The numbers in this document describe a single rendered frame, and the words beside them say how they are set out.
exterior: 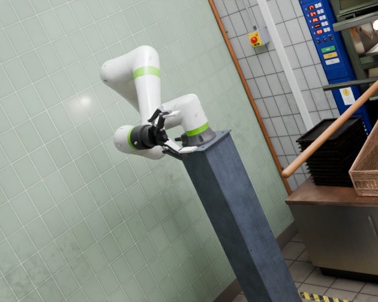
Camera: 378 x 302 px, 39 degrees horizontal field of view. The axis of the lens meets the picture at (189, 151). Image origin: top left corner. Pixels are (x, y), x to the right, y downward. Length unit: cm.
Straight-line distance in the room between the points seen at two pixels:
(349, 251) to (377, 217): 35
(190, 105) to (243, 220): 65
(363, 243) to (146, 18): 179
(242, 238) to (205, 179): 36
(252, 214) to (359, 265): 75
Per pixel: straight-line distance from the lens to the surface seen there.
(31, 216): 278
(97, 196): 294
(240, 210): 270
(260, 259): 283
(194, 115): 258
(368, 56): 312
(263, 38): 338
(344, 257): 321
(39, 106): 282
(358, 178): 288
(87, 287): 296
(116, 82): 237
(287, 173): 189
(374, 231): 294
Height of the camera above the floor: 190
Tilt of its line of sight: 15 degrees down
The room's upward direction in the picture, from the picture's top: 25 degrees counter-clockwise
